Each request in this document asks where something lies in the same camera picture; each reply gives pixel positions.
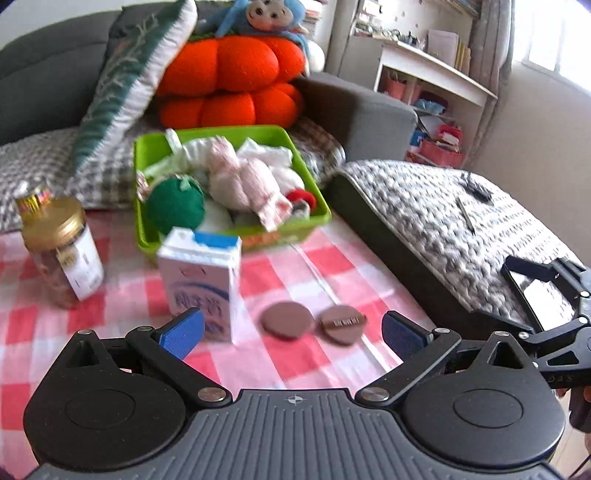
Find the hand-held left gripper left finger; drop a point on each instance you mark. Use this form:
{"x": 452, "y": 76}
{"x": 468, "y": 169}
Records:
{"x": 182, "y": 330}

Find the green plush ball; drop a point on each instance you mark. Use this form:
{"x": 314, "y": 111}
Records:
{"x": 175, "y": 207}

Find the dark ottoman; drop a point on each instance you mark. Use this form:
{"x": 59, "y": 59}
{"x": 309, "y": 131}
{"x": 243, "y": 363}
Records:
{"x": 369, "y": 217}

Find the grey patterned curtain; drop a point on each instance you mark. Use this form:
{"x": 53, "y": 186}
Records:
{"x": 496, "y": 55}

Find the pink checked tablecloth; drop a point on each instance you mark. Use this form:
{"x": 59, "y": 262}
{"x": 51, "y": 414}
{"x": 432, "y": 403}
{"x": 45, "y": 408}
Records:
{"x": 323, "y": 272}

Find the white shelf unit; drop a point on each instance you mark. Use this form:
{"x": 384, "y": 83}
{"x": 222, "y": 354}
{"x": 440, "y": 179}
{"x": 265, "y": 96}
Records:
{"x": 438, "y": 74}

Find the grey checked blanket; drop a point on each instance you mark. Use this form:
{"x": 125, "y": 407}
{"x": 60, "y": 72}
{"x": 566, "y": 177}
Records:
{"x": 37, "y": 157}

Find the green white leaf pillow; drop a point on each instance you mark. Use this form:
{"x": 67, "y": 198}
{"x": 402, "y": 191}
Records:
{"x": 129, "y": 83}

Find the grey sofa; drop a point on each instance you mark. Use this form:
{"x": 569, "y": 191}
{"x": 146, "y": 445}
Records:
{"x": 360, "y": 106}

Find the small black object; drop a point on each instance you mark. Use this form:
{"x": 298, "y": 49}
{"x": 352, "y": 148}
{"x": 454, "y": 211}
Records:
{"x": 478, "y": 188}

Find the grey knitted cover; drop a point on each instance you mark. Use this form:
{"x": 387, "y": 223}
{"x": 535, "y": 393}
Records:
{"x": 438, "y": 212}

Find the cream mouse doll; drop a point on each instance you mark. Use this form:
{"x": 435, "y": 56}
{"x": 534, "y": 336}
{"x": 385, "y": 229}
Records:
{"x": 240, "y": 180}

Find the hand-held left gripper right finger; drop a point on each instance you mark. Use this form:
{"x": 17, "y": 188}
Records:
{"x": 406, "y": 337}

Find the brown round compact lid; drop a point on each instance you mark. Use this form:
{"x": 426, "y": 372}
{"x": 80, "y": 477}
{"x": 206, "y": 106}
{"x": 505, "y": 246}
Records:
{"x": 286, "y": 321}

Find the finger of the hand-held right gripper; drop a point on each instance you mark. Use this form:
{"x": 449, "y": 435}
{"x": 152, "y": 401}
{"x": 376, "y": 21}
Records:
{"x": 558, "y": 339}
{"x": 535, "y": 286}

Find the blue monkey plush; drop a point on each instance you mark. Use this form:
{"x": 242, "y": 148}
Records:
{"x": 263, "y": 14}

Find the window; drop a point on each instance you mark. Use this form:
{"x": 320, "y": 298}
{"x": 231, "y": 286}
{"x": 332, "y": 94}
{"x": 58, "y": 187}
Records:
{"x": 558, "y": 41}

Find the green plastic tray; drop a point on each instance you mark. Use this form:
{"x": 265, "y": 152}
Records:
{"x": 147, "y": 240}

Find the two brown round discs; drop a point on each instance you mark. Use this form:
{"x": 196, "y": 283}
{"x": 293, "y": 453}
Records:
{"x": 342, "y": 325}

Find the grey green cloth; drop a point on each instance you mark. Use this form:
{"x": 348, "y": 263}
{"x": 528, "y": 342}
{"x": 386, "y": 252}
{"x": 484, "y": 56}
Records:
{"x": 180, "y": 159}

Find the small yellow tin can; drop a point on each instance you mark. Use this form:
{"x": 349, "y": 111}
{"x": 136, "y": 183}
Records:
{"x": 32, "y": 201}

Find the white blue milk carton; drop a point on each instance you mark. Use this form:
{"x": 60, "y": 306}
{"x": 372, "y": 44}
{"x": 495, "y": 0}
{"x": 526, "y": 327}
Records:
{"x": 198, "y": 286}

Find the grey pen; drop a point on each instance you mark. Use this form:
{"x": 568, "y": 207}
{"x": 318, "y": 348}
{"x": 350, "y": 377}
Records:
{"x": 466, "y": 214}

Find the gold lid clear jar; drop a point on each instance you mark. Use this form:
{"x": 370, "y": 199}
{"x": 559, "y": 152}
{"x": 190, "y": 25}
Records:
{"x": 51, "y": 226}

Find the red santa hat plush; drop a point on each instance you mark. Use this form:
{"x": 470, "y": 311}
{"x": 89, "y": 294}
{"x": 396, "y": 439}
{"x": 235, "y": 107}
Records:
{"x": 302, "y": 196}

